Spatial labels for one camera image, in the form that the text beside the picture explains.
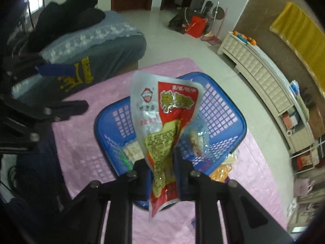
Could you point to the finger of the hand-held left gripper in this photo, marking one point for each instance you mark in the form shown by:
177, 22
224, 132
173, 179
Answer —
68, 108
57, 70

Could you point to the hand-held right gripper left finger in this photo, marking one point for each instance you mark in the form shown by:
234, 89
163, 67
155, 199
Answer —
141, 183

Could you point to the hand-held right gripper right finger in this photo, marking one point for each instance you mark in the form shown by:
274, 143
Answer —
184, 183

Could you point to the pile of assorted snack packets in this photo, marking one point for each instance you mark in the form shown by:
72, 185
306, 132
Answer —
196, 141

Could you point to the red white snack pouch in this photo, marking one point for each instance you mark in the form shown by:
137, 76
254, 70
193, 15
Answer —
165, 122

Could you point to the blue plastic basket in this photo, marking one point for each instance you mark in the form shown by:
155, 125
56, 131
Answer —
221, 117

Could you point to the pink tablecloth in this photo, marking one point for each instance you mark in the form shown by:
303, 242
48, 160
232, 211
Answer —
83, 142

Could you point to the grey embroidered sofa cover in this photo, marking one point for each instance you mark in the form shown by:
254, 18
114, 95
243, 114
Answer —
101, 48

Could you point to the black cloth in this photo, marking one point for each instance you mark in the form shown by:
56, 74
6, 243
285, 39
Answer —
68, 15

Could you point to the white paper roll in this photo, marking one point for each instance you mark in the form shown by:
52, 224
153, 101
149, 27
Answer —
289, 133

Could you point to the pink tote bag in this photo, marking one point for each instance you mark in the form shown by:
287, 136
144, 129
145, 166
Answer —
303, 186

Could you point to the orange box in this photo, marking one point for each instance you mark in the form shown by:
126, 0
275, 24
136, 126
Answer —
287, 119

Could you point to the white metal rack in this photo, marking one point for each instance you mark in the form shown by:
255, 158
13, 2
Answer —
304, 157

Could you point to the black bag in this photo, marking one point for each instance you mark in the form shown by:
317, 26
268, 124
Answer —
179, 20

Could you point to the cream cabinet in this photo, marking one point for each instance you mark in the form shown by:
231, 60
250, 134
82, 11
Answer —
256, 63

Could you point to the red bag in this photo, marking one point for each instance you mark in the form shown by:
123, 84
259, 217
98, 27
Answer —
195, 26

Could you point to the pink broom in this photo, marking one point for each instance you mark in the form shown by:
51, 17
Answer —
210, 36

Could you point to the black luggage trolley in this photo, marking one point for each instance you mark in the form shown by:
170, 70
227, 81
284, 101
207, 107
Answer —
207, 7

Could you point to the white mop pole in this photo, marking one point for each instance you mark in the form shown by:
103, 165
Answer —
215, 15

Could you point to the yellow cloth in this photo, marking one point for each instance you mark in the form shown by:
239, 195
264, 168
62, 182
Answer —
302, 35

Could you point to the round brown wall decor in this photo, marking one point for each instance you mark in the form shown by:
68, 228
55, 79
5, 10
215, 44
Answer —
221, 13

